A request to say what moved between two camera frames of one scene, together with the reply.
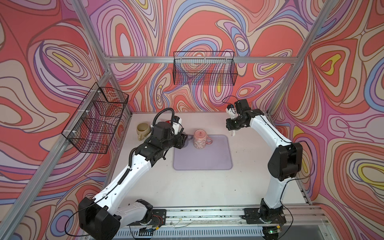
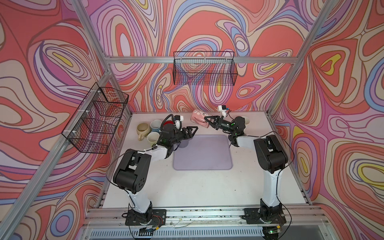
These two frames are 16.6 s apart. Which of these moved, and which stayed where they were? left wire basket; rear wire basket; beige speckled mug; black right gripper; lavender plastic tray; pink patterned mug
Moved: pink patterned mug; black right gripper
Stayed: left wire basket; beige speckled mug; rear wire basket; lavender plastic tray
